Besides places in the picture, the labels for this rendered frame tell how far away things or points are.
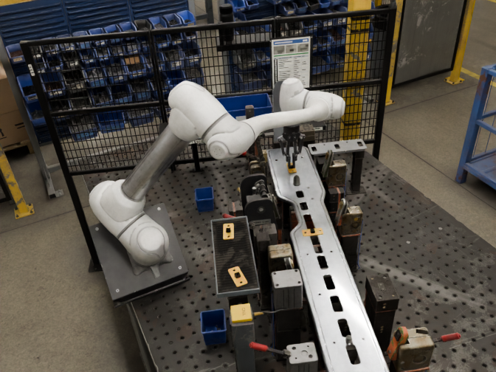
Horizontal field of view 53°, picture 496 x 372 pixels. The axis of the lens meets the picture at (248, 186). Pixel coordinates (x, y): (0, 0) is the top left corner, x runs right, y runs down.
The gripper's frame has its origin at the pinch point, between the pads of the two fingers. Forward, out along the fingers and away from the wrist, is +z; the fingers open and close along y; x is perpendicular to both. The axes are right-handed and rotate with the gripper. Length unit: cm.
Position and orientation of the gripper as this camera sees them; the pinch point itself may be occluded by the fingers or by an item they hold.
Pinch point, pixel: (291, 160)
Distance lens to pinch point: 238.2
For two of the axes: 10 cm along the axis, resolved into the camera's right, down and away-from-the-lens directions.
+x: -1.1, -5.8, 8.1
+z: 0.5, 8.1, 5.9
